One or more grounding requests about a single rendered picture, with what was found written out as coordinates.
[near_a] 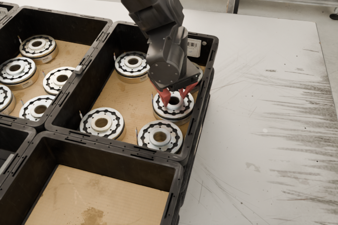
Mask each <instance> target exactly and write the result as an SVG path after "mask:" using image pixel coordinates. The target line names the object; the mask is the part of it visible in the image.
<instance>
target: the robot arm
mask: <svg viewBox="0 0 338 225"><path fill-rule="evenodd" d="M120 1H121V3H122V5H123V6H124V7H125V8H126V9H127V11H128V12H129V14H128V15H129V17H130V18H131V19H132V20H133V21H134V22H135V24H136V25H137V26H138V27H139V28H140V30H141V31H142V33H143V34H144V36H145V37H146V38H149V39H148V42H147V44H148V45H149V48H148V51H147V55H146V62H147V64H148V65H149V67H150V68H149V70H148V71H147V75H148V77H149V80H150V82H151V83H152V85H153V86H154V88H155V89H156V91H157V92H158V94H159V96H160V98H161V101H162V103H163V105H164V106H165V107H167V105H168V102H169V100H170V97H171V93H170V91H171V92H174V91H177V90H179V92H180V96H181V97H182V98H183V99H185V97H186V96H187V95H188V93H189V92H190V91H191V90H192V89H193V88H194V87H195V86H196V85H197V84H198V78H197V77H196V76H198V77H199V76H200V70H199V69H198V68H197V67H196V66H195V65H194V64H193V63H192V62H191V61H190V60H189V59H188V58H187V49H188V30H187V29H186V28H185V27H184V26H182V24H183V20H184V17H185V16H184V14H183V6H182V4H181V2H180V1H179V0H120ZM184 87H186V89H185V91H184V92H183V88H184ZM167 88H168V89H169V90H170V91H169V90H168V89H167Z"/></svg>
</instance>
